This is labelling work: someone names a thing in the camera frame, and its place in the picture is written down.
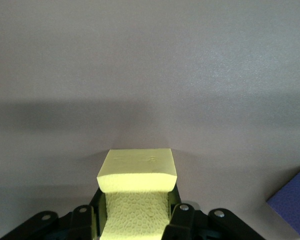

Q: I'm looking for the brown table mat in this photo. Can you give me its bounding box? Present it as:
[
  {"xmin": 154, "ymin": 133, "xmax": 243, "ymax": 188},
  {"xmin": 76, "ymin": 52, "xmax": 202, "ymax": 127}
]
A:
[{"xmin": 0, "ymin": 0, "xmax": 300, "ymax": 240}]

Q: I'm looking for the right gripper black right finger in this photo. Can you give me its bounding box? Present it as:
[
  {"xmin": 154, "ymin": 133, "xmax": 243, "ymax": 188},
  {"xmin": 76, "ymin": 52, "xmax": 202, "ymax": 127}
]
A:
[{"xmin": 162, "ymin": 185, "xmax": 265, "ymax": 240}]

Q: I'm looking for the yellow foam cube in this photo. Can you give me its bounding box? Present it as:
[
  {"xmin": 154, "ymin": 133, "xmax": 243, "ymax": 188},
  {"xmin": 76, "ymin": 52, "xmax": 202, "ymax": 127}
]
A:
[{"xmin": 96, "ymin": 148, "xmax": 179, "ymax": 240}]

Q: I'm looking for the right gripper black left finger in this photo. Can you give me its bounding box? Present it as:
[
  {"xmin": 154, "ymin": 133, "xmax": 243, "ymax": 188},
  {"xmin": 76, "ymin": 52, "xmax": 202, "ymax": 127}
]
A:
[{"xmin": 0, "ymin": 187, "xmax": 107, "ymax": 240}]

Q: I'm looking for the purple foam cube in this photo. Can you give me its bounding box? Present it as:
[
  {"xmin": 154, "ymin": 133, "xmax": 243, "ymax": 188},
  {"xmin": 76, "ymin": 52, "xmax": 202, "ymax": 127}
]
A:
[{"xmin": 266, "ymin": 163, "xmax": 300, "ymax": 239}]

